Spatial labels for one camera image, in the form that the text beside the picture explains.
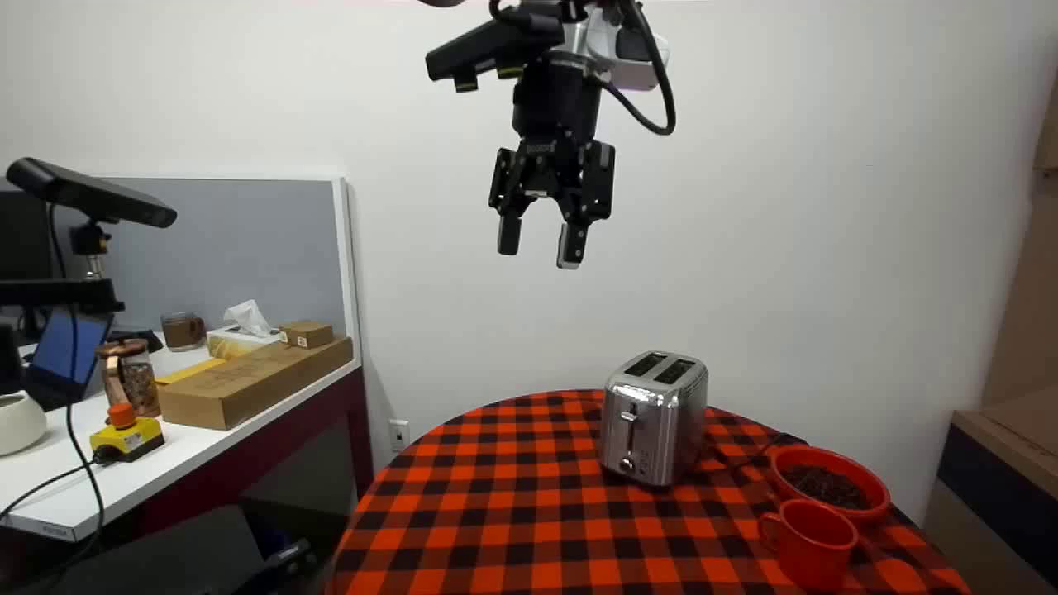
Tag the black camera stand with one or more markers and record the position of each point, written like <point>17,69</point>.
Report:
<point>92,249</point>

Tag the tissue box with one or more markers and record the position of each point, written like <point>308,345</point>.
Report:
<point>245,336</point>

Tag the red mug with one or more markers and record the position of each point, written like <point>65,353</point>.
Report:
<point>811,547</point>

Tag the red bowl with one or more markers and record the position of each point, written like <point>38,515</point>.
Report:
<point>804,454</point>

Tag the coffee beans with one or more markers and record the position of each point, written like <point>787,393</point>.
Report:
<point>828,488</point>

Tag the Franka robot arm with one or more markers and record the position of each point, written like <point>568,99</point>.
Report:
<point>617,43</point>

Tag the white ceramic bowl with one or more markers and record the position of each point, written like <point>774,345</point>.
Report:
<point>17,424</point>

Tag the silver two-slot toaster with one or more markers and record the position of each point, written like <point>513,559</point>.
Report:
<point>652,424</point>

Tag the white wall outlet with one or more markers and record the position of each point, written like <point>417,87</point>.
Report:
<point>403,432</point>

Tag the orange black checked tablecloth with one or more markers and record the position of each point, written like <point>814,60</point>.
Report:
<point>517,507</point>

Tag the wooden cabinet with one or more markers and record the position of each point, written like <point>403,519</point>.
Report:
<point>1014,440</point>

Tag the white desk with maroon front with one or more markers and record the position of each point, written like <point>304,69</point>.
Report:
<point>201,458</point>

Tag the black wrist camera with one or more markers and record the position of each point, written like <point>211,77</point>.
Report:
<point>483,52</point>

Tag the small brown box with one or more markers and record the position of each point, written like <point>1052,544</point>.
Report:
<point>183,333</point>

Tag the small light wooden block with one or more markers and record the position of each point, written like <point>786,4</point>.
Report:
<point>308,336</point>

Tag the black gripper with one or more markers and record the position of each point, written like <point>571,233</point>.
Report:
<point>558,103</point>

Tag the laptop with blue screen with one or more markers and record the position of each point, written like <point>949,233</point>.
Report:
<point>67,353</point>

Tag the grey partition panel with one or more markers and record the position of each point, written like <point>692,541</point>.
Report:
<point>243,254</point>

